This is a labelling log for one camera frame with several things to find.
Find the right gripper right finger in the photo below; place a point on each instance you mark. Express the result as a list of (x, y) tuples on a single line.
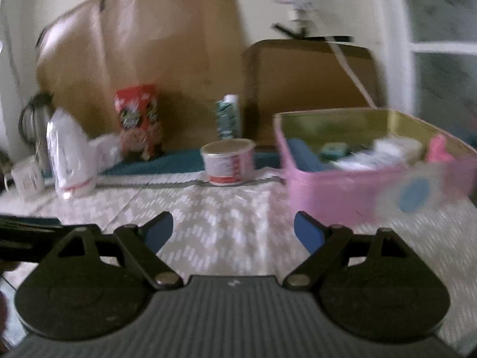
[(326, 246)]

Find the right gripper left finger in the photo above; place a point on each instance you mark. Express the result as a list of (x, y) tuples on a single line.
[(140, 246)]

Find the blue glasses case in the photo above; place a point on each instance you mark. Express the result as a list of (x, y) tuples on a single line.
[(304, 158)]

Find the small teal tissue packet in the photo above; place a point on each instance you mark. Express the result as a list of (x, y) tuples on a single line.
[(332, 151)]

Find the white tissue pack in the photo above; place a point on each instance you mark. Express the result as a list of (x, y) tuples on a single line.
[(384, 153)]

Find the pink fluffy sock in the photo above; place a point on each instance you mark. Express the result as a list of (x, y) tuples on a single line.
[(436, 152)]

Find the patterned beige tablecloth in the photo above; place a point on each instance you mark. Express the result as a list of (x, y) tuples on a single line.
[(248, 230)]

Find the pink gold tin box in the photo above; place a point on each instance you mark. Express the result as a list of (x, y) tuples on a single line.
[(352, 198)]

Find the white enamel mug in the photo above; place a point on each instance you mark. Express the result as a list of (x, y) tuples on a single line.
[(27, 177)]

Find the teal mat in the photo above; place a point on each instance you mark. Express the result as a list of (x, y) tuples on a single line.
[(183, 161)]

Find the Doraemon cups in plastic bag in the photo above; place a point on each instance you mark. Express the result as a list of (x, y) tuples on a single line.
[(76, 159)]

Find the round food can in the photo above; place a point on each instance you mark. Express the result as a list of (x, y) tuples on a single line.
[(229, 161)]

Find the steel thermos jug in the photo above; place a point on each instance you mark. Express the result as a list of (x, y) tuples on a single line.
[(32, 127)]

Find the red snack box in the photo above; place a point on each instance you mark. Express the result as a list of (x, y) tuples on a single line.
[(141, 130)]

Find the green drink carton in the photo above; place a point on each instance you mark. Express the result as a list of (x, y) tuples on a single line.
[(228, 117)]

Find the brown woven chair mat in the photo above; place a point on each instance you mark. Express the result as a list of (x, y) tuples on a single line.
[(289, 76)]

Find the wooden board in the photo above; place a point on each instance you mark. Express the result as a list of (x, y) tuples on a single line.
[(190, 50)]

